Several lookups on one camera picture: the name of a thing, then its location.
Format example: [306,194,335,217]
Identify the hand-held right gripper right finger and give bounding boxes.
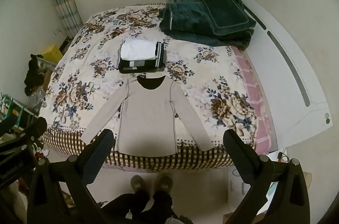
[223,129,311,224]

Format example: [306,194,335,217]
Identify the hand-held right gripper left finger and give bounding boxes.
[27,129,115,224]

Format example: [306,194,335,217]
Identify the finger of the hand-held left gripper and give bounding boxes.
[0,117,48,154]

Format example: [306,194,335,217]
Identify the beige long-sleeve shirt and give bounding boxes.
[80,75,214,156]

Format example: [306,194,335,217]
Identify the stack of folded clothes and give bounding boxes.
[117,39,166,74]

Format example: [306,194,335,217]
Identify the green storage rack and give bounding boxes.
[0,93,40,140]

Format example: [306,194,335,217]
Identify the person's slipper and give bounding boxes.
[130,175,145,193]
[158,175,173,192]

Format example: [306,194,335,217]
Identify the black garment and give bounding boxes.
[24,54,47,96]

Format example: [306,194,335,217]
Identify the pink checked bed sheet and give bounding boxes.
[229,46,278,153]

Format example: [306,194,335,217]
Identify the person's legs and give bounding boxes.
[102,189,176,224]

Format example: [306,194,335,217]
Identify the yellow box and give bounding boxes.
[42,44,63,64]

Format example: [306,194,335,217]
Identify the white bed headboard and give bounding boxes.
[230,0,335,154]

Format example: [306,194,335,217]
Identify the floral bed blanket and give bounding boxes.
[40,3,259,169]

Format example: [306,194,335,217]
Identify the dark green folded quilt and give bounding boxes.
[157,0,255,50]

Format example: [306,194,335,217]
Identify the dark green pillow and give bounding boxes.
[196,0,257,36]

